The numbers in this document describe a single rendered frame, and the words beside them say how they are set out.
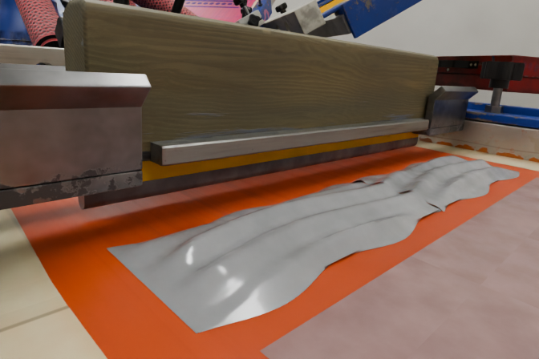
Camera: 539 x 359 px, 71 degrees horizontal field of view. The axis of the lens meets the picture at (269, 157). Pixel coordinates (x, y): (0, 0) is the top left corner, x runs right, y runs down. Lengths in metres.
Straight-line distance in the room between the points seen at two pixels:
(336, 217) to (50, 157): 0.14
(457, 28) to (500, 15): 0.21
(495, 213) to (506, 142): 0.23
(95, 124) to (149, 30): 0.05
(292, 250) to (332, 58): 0.16
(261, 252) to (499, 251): 0.12
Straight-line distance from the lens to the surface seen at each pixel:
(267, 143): 0.23
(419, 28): 2.50
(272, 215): 0.20
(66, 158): 0.18
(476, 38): 2.38
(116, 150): 0.18
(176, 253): 0.16
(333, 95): 0.30
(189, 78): 0.21
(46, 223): 0.22
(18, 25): 0.99
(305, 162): 0.30
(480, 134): 0.52
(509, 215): 0.28
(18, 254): 0.19
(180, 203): 0.23
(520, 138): 0.51
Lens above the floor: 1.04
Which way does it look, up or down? 13 degrees down
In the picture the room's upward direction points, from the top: 4 degrees clockwise
